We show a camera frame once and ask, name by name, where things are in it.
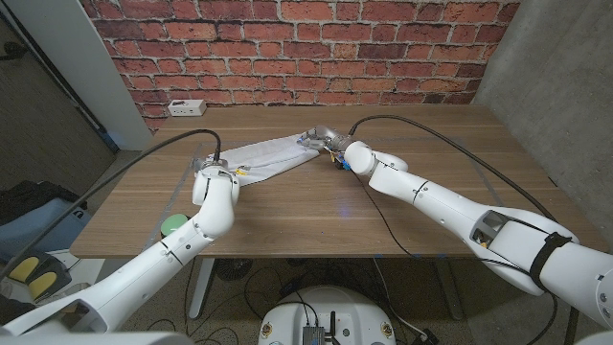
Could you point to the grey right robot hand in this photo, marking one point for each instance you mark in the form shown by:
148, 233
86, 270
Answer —
328, 139

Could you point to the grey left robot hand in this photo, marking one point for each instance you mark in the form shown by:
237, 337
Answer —
215, 162

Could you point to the white handkerchief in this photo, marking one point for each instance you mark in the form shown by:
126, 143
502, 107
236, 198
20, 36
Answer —
273, 153

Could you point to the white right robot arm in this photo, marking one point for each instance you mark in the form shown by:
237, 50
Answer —
455, 206

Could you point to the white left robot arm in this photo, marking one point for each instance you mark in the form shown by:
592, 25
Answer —
143, 273

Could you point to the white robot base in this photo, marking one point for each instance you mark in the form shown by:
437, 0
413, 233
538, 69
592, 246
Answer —
349, 311

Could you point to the silver box on robot base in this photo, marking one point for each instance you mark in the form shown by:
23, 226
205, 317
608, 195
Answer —
313, 335

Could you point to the green push button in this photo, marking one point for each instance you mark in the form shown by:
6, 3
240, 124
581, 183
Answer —
172, 224

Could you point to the white power strip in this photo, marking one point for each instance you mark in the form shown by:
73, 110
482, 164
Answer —
187, 108

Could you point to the brick print backdrop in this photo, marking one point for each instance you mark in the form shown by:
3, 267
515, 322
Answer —
306, 48

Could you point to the black round fan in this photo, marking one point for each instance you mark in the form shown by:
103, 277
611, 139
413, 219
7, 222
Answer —
232, 269

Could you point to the metal table leg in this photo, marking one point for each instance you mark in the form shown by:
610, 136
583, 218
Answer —
201, 292
447, 292

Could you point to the black bag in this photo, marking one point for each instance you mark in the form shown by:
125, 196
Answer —
29, 196

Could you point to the black foot pedal yellow pads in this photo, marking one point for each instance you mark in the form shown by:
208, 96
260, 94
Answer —
38, 278

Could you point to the white robot torso rim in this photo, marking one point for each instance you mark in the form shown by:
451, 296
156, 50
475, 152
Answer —
96, 338

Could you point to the black power adapter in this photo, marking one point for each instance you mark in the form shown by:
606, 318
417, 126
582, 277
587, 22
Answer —
425, 337

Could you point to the white wall column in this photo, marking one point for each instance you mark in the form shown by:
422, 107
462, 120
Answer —
81, 57

